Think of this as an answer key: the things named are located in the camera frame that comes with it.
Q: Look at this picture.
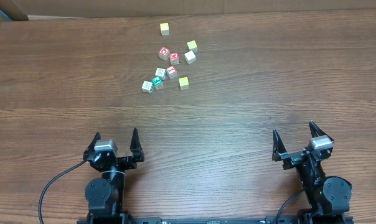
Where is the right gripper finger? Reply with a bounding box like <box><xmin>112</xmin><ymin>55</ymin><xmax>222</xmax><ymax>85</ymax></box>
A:
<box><xmin>309</xmin><ymin>120</ymin><xmax>334</xmax><ymax>142</ymax></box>
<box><xmin>272</xmin><ymin>129</ymin><xmax>288</xmax><ymax>162</ymax></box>

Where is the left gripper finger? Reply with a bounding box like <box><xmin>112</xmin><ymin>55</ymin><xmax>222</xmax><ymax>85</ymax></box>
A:
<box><xmin>130</xmin><ymin>128</ymin><xmax>144</xmax><ymax>162</ymax></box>
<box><xmin>87</xmin><ymin>132</ymin><xmax>101</xmax><ymax>151</ymax></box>

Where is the white block green side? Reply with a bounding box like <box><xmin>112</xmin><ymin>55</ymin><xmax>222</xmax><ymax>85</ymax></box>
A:
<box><xmin>141</xmin><ymin>81</ymin><xmax>154</xmax><ymax>94</ymax></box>

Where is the green letter block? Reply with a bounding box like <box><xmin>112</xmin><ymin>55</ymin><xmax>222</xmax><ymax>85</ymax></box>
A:
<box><xmin>151</xmin><ymin>76</ymin><xmax>164</xmax><ymax>90</ymax></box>

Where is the yellow block letter B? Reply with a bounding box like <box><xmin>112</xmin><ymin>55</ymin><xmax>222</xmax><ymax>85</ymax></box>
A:
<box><xmin>179</xmin><ymin>77</ymin><xmax>189</xmax><ymax>90</ymax></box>

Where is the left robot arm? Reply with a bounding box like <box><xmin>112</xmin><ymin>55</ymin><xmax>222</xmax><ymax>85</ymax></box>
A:
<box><xmin>83</xmin><ymin>129</ymin><xmax>144</xmax><ymax>224</ymax></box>

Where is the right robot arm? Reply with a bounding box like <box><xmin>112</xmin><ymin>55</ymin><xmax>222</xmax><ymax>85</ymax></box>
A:
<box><xmin>272</xmin><ymin>121</ymin><xmax>354</xmax><ymax>224</ymax></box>

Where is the white block with blue side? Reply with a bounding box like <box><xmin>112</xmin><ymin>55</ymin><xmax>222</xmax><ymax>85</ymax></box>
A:
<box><xmin>155</xmin><ymin>68</ymin><xmax>167</xmax><ymax>81</ymax></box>

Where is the red block letter I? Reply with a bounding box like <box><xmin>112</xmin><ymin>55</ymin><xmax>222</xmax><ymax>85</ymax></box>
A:
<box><xmin>166</xmin><ymin>65</ymin><xmax>178</xmax><ymax>79</ymax></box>

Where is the red block letter M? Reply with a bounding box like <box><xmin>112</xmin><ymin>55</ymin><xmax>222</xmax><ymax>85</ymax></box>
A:
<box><xmin>169</xmin><ymin>52</ymin><xmax>180</xmax><ymax>65</ymax></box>

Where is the red block with circle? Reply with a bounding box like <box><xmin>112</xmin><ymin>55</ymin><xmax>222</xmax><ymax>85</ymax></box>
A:
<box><xmin>158</xmin><ymin>47</ymin><xmax>170</xmax><ymax>60</ymax></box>

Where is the white block right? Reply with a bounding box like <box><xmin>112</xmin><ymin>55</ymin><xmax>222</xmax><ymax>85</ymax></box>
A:
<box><xmin>184</xmin><ymin>50</ymin><xmax>196</xmax><ymax>64</ymax></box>

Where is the yellow block upper right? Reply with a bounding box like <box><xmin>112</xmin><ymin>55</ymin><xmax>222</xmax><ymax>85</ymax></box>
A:
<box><xmin>187</xmin><ymin>40</ymin><xmax>198</xmax><ymax>52</ymax></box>

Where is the yellow block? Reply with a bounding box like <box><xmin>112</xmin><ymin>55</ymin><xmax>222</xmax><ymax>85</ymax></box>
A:
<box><xmin>187</xmin><ymin>40</ymin><xmax>198</xmax><ymax>52</ymax></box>
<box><xmin>159</xmin><ymin>22</ymin><xmax>170</xmax><ymax>36</ymax></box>

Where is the yellow block far top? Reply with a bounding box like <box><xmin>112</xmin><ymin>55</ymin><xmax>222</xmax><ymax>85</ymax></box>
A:
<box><xmin>159</xmin><ymin>22</ymin><xmax>170</xmax><ymax>36</ymax></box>

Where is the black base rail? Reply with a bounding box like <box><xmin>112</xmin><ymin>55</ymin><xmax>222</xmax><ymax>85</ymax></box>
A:
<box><xmin>76</xmin><ymin>216</ymin><xmax>354</xmax><ymax>224</ymax></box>

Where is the cardboard back wall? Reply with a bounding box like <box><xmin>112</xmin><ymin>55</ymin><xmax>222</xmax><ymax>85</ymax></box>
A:
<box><xmin>0</xmin><ymin>0</ymin><xmax>376</xmax><ymax>21</ymax></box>

